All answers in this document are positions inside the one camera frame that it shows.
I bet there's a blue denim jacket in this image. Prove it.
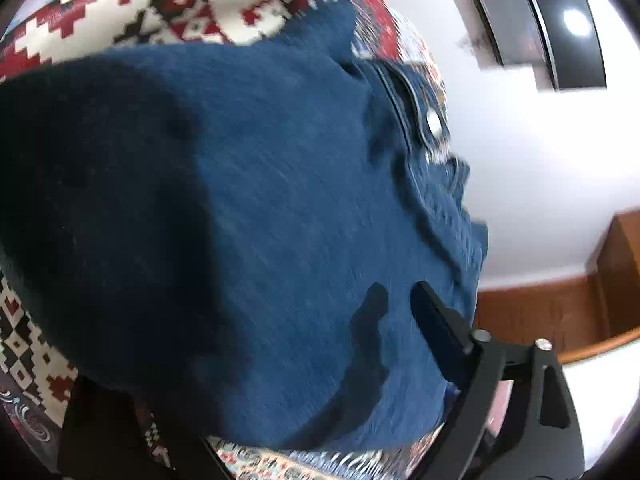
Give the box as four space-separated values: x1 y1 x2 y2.
1 0 488 452

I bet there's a patchwork patterned bedspread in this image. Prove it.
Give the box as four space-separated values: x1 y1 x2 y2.
1 0 445 479

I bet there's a wall mounted dark screen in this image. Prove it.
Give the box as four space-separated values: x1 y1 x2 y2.
474 0 547 66

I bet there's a black curved wall lamp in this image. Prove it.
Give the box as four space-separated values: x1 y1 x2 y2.
529 0 606 90

